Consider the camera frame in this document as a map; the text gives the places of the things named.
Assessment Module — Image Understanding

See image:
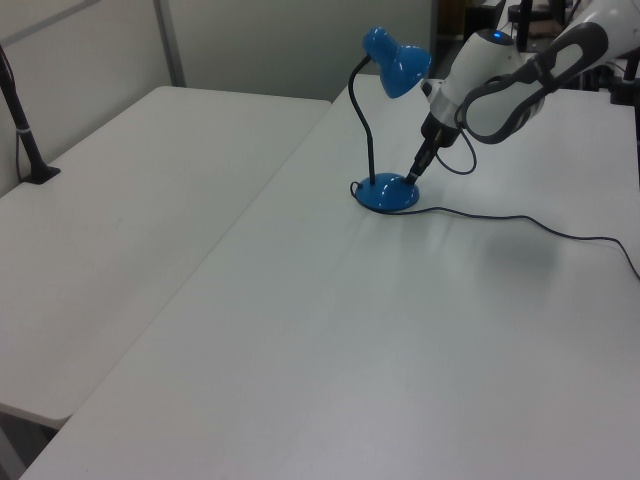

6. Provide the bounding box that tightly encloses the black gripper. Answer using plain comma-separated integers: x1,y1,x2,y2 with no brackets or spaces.
406,110,462,185

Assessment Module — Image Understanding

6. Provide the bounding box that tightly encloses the blue gooseneck desk lamp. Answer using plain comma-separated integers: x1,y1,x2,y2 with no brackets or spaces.
348,27,432,212

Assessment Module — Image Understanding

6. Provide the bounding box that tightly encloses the black background pole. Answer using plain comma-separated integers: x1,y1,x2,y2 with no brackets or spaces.
514,0,533,51

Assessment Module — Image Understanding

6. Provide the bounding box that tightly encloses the black lamp power cable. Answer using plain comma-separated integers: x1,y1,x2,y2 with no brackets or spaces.
348,180,640,279

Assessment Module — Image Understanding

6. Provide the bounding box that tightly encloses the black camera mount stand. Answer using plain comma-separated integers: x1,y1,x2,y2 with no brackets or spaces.
607,49,640,106

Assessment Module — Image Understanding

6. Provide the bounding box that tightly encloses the grey metal partition post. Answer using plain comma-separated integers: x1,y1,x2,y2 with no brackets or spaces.
152,0,187,87

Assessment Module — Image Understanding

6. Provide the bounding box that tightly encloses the black clamped camera pole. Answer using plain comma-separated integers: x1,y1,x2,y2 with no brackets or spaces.
0,43,62,186

